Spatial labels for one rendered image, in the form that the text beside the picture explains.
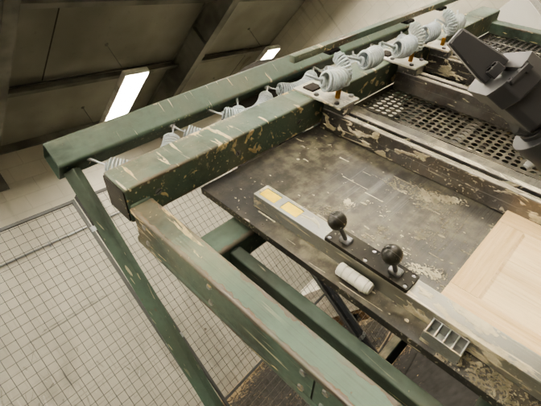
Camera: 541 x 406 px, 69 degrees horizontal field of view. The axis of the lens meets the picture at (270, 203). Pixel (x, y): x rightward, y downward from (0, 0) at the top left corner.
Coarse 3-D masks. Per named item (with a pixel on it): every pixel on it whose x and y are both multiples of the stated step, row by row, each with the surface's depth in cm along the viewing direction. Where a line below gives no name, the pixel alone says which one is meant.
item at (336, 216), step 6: (330, 216) 75; (336, 216) 74; (342, 216) 74; (330, 222) 74; (336, 222) 74; (342, 222) 74; (336, 228) 74; (342, 228) 74; (342, 234) 80; (342, 240) 84; (348, 240) 83
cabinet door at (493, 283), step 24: (504, 216) 96; (504, 240) 90; (528, 240) 90; (480, 264) 84; (504, 264) 84; (528, 264) 85; (456, 288) 79; (480, 288) 79; (504, 288) 80; (528, 288) 80; (480, 312) 75; (504, 312) 75; (528, 312) 76; (528, 336) 71
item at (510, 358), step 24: (288, 216) 91; (312, 216) 91; (312, 240) 88; (360, 264) 81; (384, 288) 79; (432, 288) 76; (432, 312) 72; (456, 312) 72; (480, 336) 69; (504, 336) 69; (504, 360) 66; (528, 360) 65; (528, 384) 64
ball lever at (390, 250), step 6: (384, 246) 69; (390, 246) 68; (396, 246) 68; (384, 252) 68; (390, 252) 68; (396, 252) 67; (402, 252) 68; (384, 258) 68; (390, 258) 68; (396, 258) 67; (402, 258) 68; (390, 264) 68; (396, 264) 68; (390, 270) 77; (396, 270) 76; (402, 270) 77; (396, 276) 77
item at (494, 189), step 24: (336, 48) 118; (312, 96) 123; (336, 96) 122; (336, 120) 124; (360, 120) 121; (360, 144) 121; (384, 144) 115; (408, 144) 110; (432, 144) 110; (408, 168) 113; (432, 168) 107; (456, 168) 102; (480, 168) 102; (480, 192) 101; (504, 192) 96; (528, 192) 96; (528, 216) 95
